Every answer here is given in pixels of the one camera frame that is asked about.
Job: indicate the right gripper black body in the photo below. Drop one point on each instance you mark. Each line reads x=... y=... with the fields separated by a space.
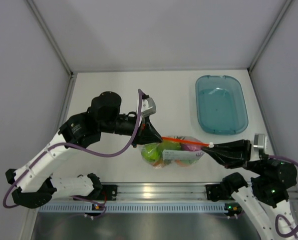
x=246 y=151

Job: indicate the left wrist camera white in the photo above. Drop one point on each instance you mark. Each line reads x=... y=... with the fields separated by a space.
x=148 y=107

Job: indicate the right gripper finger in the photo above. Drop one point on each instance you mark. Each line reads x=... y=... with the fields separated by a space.
x=224 y=148
x=225 y=161

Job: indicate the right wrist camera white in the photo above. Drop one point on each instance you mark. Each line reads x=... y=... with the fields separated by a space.
x=260 y=142

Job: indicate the left aluminium frame post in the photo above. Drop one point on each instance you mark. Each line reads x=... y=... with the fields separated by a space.
x=52 y=41

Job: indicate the purple toy onion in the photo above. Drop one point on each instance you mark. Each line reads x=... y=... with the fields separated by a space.
x=191 y=145

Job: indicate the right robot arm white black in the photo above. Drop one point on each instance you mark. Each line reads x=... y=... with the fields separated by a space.
x=265 y=200

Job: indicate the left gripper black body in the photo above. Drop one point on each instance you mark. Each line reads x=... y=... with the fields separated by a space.
x=141 y=128

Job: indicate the blue plastic basin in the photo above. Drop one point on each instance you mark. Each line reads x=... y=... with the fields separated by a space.
x=221 y=108

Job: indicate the green watermelon toy ball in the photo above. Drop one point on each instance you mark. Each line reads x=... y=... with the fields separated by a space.
x=169 y=145

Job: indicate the right aluminium frame post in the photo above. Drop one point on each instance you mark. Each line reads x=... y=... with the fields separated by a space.
x=287 y=4

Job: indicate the green toy apple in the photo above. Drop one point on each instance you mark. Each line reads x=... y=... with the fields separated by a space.
x=150 y=153

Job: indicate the orange toy ball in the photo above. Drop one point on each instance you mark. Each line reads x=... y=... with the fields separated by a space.
x=181 y=163

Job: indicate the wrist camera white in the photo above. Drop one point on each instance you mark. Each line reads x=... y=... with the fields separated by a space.
x=260 y=142
x=148 y=107

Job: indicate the aluminium mounting rail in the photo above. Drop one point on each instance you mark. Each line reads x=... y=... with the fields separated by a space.
x=161 y=191

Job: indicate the aluminium frame post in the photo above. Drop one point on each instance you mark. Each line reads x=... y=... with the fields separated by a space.
x=287 y=4
x=52 y=41

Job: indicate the clear zip top bag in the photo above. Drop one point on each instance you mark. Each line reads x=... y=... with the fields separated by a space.
x=189 y=157

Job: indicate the orange toy pineapple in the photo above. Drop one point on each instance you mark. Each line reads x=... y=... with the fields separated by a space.
x=161 y=163

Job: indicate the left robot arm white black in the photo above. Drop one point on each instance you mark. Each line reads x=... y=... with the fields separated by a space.
x=32 y=185

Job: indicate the grey slotted cable duct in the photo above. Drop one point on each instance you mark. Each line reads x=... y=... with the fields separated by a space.
x=116 y=207

